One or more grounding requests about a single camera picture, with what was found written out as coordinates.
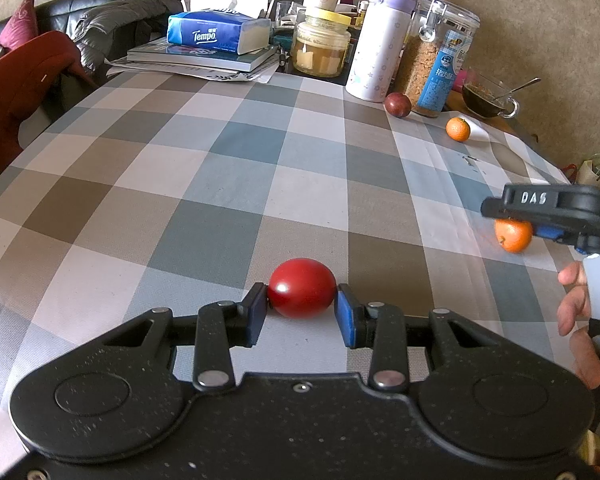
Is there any orange mandarin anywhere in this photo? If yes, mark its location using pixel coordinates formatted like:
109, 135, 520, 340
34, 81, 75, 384
445, 117, 471, 143
494, 219, 533, 254

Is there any red tomato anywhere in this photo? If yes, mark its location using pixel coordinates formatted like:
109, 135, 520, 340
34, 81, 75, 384
268, 258, 337, 318

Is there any person right hand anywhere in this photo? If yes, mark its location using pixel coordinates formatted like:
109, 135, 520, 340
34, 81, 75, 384
557, 261, 600, 390

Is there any checkered tablecloth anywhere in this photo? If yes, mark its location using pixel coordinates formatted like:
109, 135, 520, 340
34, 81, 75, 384
0, 73, 574, 474

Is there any glass cup with dark drink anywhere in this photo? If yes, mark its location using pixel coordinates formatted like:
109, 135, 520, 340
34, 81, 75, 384
462, 67, 541, 119

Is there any dark red plum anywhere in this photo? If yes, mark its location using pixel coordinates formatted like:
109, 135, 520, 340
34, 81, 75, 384
384, 92, 412, 118

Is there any glass cereal jar blue label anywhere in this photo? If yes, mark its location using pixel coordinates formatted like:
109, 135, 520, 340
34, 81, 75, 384
393, 0, 480, 118

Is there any white purple thermos bottle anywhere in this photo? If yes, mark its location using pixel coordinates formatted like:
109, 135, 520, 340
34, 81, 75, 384
346, 0, 417, 102

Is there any stack of books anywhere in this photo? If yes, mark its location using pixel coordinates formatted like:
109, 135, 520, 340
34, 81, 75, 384
108, 38, 279, 82

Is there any yellow lid glass jar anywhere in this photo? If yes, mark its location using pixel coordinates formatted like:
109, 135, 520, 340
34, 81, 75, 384
291, 8, 351, 78

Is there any blue tissue pack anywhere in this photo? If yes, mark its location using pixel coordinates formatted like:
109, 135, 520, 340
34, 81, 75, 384
166, 10, 271, 55

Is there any grey jacket on sofa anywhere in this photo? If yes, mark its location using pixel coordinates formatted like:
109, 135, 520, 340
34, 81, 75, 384
69, 0, 182, 75

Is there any red chair back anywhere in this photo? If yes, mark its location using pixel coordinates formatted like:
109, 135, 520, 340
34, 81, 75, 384
0, 30, 95, 174

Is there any magenta cushion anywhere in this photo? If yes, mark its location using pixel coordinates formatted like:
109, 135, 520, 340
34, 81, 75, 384
0, 0, 38, 51

